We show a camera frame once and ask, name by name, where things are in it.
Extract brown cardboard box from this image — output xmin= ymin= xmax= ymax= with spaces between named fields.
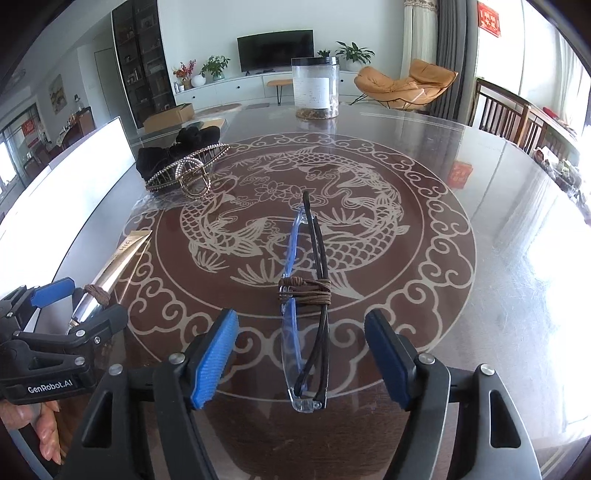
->
xmin=143 ymin=103 xmax=194 ymax=134

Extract gold cosmetic tube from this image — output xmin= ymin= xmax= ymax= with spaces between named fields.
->
xmin=69 ymin=230 xmax=151 ymax=328

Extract wooden dining chair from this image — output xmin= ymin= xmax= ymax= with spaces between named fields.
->
xmin=470 ymin=78 xmax=578 ymax=159

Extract orange lounge chair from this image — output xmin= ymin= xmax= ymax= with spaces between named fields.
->
xmin=353 ymin=59 xmax=458 ymax=111

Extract dark display cabinet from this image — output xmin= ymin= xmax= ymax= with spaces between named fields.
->
xmin=111 ymin=0 xmax=175 ymax=129

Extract blue eyeglasses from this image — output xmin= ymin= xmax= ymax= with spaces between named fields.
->
xmin=279 ymin=191 xmax=332 ymax=414

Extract green potted plant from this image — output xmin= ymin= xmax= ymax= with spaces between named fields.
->
xmin=200 ymin=55 xmax=230 ymax=82
xmin=335 ymin=41 xmax=375 ymax=72

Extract black fabric hair scrunchie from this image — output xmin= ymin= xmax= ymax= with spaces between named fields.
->
xmin=135 ymin=125 xmax=221 ymax=182

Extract green potted plant right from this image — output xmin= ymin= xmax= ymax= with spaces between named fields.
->
xmin=335 ymin=41 xmax=375 ymax=72

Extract red paper on table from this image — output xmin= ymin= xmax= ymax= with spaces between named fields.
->
xmin=447 ymin=161 xmax=474 ymax=190

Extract white tv cabinet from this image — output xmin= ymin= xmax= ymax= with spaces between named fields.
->
xmin=174 ymin=71 xmax=362 ymax=110

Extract green potted plant left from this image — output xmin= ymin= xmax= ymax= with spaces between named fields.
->
xmin=200 ymin=55 xmax=230 ymax=82

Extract white cardboard sorting box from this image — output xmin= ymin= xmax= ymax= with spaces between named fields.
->
xmin=0 ymin=118 xmax=134 ymax=295

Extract person left hand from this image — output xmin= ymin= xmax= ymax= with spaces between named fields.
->
xmin=1 ymin=400 xmax=62 ymax=465

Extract clear jar black lid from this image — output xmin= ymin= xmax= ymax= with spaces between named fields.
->
xmin=291 ymin=56 xmax=339 ymax=120

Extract rhinestone hair claw clip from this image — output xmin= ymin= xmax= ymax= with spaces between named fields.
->
xmin=145 ymin=143 xmax=230 ymax=200

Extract black flat television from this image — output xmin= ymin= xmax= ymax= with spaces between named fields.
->
xmin=236 ymin=30 xmax=315 ymax=73

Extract red window decoration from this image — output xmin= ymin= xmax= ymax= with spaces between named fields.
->
xmin=477 ymin=1 xmax=501 ymax=38

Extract small wooden bench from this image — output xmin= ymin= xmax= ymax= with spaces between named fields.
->
xmin=266 ymin=79 xmax=293 ymax=106

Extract red flower plant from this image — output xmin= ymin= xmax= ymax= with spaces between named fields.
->
xmin=172 ymin=59 xmax=197 ymax=90

